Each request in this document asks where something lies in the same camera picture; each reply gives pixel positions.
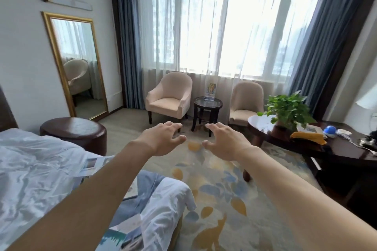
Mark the blue and white ball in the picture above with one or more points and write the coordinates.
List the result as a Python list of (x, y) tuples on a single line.
[(330, 131)]

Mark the person's left hand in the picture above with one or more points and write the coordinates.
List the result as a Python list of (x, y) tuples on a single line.
[(160, 142)]

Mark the person's left forearm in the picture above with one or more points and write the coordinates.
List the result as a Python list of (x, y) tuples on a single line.
[(88, 195)]

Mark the leaf-patterned rug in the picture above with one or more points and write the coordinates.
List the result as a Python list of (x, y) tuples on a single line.
[(212, 200)]

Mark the green potted plant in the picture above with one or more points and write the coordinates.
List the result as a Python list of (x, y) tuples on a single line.
[(287, 109)]

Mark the person's right hand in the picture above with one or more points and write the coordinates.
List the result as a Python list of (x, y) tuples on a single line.
[(229, 145)]

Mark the white sheer curtain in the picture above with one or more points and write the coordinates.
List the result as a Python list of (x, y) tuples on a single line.
[(203, 30)]

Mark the person's right forearm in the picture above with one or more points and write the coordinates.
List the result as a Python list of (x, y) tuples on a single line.
[(300, 197)]

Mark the person's left thumb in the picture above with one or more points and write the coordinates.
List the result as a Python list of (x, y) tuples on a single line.
[(176, 141)]

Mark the clear acrylic sign stand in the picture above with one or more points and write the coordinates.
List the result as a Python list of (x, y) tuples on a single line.
[(211, 92)]

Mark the round brown leather ottoman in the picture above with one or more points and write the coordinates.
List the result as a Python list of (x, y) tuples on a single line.
[(73, 134)]

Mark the beige armchair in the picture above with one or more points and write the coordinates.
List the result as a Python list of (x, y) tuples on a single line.
[(246, 102), (169, 99)]

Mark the white-framed window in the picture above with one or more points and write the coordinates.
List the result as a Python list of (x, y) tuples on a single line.
[(250, 24)]

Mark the dark brown headboard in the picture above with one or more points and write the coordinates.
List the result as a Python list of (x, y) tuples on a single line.
[(6, 112)]

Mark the dark wooden desk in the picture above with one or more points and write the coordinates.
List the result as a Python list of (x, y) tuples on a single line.
[(341, 150)]

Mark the black telephone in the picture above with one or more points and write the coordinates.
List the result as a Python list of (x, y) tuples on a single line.
[(368, 142)]

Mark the yellow cloth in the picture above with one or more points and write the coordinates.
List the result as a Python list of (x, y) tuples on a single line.
[(307, 137)]

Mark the blue garment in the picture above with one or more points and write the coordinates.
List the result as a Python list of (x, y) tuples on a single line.
[(138, 189)]

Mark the gold-framed standing mirror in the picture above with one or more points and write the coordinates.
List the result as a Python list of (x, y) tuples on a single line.
[(77, 65)]

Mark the round dark side table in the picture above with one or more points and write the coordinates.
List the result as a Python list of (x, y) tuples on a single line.
[(207, 108)]

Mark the blue curtain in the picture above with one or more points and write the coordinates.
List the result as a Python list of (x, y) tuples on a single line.
[(129, 47), (321, 47)]

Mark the white lamp shade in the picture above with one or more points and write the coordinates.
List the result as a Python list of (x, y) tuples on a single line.
[(368, 97)]

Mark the white book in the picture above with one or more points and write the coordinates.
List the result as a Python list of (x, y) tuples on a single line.
[(312, 129)]

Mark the person's right thumb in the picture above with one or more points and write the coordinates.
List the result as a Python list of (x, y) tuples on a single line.
[(209, 144)]

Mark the long wall light bar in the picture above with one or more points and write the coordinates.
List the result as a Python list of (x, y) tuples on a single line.
[(67, 2)]

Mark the printed magazine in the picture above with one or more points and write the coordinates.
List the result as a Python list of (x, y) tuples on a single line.
[(92, 165), (123, 233)]

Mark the white dish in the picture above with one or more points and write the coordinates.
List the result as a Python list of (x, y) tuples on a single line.
[(344, 133)]

